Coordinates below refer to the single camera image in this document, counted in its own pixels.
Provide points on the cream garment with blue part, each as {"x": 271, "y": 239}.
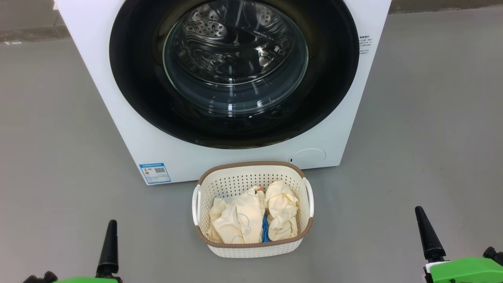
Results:
{"x": 282, "y": 208}

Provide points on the small printed text label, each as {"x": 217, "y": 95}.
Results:
{"x": 365, "y": 44}

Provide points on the cream garment with orange mark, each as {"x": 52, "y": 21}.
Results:
{"x": 239, "y": 216}

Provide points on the round white filter cover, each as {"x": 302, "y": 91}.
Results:
{"x": 308, "y": 156}

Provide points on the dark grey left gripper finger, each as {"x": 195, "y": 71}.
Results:
{"x": 110, "y": 251}

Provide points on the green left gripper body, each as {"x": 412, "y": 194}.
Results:
{"x": 86, "y": 280}

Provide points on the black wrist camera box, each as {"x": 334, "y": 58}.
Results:
{"x": 494, "y": 254}
{"x": 41, "y": 278}

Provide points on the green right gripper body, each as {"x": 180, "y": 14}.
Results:
{"x": 463, "y": 271}

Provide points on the cream perforated laundry basket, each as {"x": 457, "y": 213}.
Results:
{"x": 251, "y": 248}

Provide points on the stainless steel washing machine drum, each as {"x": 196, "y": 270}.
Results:
{"x": 235, "y": 39}

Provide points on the white front-load washing machine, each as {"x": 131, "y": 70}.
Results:
{"x": 118, "y": 98}

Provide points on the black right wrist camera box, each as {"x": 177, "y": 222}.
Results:
{"x": 494, "y": 254}

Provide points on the black round glass washer door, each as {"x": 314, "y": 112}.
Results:
{"x": 133, "y": 78}

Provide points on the blue energy label sticker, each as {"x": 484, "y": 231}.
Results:
{"x": 155, "y": 173}

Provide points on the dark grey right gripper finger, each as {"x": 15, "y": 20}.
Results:
{"x": 430, "y": 243}

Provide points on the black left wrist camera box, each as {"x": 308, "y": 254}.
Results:
{"x": 41, "y": 278}

